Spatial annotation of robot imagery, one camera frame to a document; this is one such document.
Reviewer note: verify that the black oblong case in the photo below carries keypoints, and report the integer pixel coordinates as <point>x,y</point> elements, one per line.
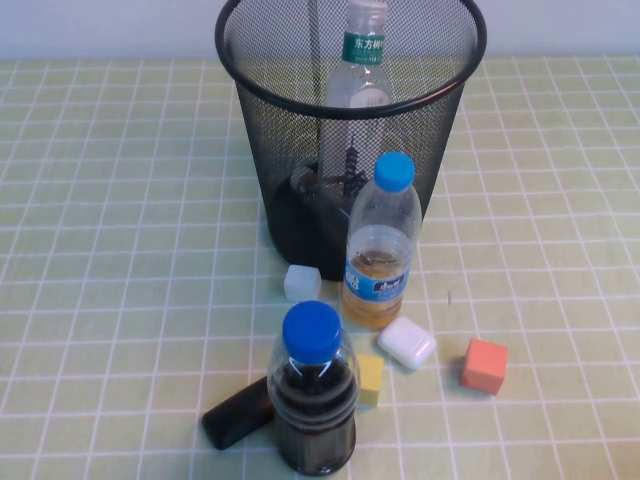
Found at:
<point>235,417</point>

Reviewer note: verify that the white earbuds case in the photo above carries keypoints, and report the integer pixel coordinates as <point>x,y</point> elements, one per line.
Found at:
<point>405,342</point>

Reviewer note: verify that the clear bottle light-blue cap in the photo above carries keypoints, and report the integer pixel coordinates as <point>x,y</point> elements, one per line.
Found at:
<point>380,220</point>

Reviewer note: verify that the yellow cube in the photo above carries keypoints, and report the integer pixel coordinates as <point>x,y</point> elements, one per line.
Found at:
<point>371,382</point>

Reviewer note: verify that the clear bottle white cap green label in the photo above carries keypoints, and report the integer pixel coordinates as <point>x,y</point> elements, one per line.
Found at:
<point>357,85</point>

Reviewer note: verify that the black mesh wastebasket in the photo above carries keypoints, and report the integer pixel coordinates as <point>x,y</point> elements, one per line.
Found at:
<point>280,150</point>

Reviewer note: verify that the green white-grid tablecloth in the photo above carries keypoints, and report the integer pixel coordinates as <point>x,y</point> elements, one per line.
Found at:
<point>100,150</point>

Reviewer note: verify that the orange cube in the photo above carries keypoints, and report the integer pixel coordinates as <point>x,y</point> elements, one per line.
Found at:
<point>484,367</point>

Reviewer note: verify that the dark liquid bottle blue cap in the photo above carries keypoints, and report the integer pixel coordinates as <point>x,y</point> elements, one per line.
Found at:
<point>312,415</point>

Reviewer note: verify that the white cube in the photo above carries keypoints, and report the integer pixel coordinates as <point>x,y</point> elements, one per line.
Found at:
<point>301,283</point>

